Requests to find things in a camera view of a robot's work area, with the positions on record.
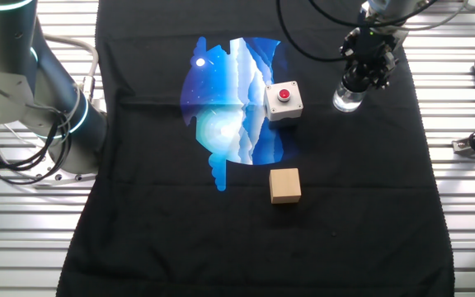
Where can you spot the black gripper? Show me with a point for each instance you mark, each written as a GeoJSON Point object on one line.
{"type": "Point", "coordinates": [371, 45]}

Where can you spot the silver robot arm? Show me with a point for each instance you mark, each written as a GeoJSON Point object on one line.
{"type": "Point", "coordinates": [15, 74]}

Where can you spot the clear glass jar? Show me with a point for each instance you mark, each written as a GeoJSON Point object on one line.
{"type": "Point", "coordinates": [346, 102]}

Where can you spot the grey box with red button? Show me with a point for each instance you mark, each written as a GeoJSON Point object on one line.
{"type": "Point", "coordinates": [293, 103]}

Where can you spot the wooden cube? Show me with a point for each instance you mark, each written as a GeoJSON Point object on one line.
{"type": "Point", "coordinates": [285, 185]}

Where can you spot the black cloth with blue print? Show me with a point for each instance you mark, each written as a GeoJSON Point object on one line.
{"type": "Point", "coordinates": [180, 247]}

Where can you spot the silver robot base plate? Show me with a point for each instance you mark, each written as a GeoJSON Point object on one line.
{"type": "Point", "coordinates": [48, 167]}

